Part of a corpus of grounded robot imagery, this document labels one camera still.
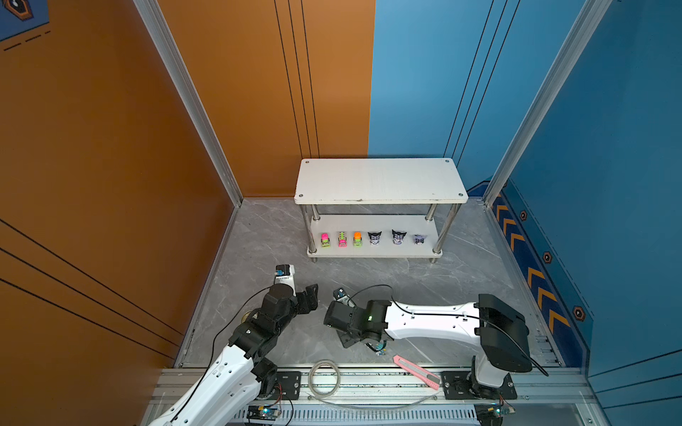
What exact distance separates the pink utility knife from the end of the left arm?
0.30 m

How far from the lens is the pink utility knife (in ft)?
2.48

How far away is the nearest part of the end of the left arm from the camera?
28.0 inches
